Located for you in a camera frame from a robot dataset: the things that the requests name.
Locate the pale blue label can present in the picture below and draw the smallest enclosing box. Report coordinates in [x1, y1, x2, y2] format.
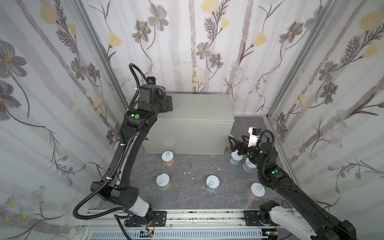
[230, 150, 243, 165]

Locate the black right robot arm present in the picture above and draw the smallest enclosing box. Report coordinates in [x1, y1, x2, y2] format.
[229, 137, 357, 240]

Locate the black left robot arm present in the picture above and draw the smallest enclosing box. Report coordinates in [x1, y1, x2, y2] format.
[91, 85, 173, 225]

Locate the teal label can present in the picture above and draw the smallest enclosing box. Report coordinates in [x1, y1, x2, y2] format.
[243, 159, 257, 173]

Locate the grey metal cabinet box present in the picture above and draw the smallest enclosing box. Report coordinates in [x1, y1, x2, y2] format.
[143, 94, 235, 155]

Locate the light blue label can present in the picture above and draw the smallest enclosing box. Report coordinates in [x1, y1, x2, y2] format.
[206, 175, 220, 192]

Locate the pink label can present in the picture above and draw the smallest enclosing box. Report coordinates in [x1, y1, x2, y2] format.
[248, 183, 266, 200]

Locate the orange label can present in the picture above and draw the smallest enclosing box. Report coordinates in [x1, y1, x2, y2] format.
[162, 151, 175, 167]

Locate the green label can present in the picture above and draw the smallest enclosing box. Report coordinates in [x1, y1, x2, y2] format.
[156, 173, 171, 190]

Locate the white slotted cable duct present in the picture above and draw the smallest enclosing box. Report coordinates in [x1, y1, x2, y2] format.
[89, 229, 268, 240]

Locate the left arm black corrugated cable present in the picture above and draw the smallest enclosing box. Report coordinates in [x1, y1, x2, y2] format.
[72, 62, 151, 220]

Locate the aluminium corner frame left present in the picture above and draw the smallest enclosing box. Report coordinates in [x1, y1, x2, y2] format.
[71, 0, 129, 112]

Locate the aluminium corner frame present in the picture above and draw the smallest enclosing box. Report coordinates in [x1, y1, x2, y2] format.
[71, 0, 129, 112]
[265, 0, 340, 120]

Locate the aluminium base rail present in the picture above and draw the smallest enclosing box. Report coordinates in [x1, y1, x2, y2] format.
[82, 209, 247, 230]

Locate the aluminium corner frame right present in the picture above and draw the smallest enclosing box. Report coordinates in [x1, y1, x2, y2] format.
[265, 0, 340, 120]

